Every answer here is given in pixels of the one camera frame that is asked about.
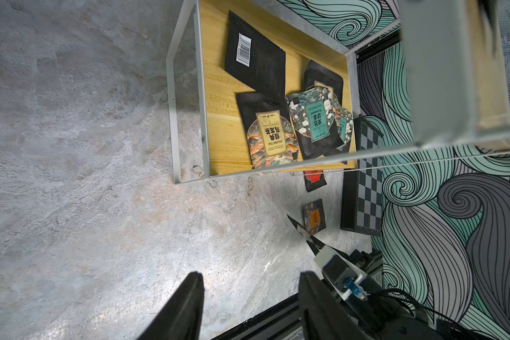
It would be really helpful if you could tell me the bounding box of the red tea bag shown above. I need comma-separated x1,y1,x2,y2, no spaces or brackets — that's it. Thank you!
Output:
303,170,327,193

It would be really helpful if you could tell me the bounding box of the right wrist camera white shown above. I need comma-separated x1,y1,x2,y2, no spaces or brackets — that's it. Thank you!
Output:
314,245,382,301

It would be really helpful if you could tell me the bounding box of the black barcode tea bag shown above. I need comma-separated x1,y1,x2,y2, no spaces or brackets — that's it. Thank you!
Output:
224,11,286,101

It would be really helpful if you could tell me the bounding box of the green label tea bag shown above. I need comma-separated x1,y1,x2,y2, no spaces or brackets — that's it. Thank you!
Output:
286,86,344,160

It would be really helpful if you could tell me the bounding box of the black chessboard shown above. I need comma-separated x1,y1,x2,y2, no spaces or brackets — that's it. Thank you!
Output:
340,117,384,237

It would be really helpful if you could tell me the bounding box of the yellow label tea bag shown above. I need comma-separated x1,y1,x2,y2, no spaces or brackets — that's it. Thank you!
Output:
235,92,300,169

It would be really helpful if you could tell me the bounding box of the white metal wooden shelf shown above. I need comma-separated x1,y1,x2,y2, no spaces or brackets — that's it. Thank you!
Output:
166,1,510,184

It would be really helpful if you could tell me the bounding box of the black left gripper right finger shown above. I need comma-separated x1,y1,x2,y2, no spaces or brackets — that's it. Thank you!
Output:
298,271,366,340

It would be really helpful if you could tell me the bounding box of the orange label tea bag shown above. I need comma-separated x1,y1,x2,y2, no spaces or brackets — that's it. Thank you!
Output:
303,199,327,235

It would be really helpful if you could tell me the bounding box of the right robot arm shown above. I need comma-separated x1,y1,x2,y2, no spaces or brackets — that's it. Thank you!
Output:
341,276,488,339

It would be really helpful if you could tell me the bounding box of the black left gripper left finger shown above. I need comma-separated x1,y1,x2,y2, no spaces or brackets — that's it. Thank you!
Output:
138,271,205,339

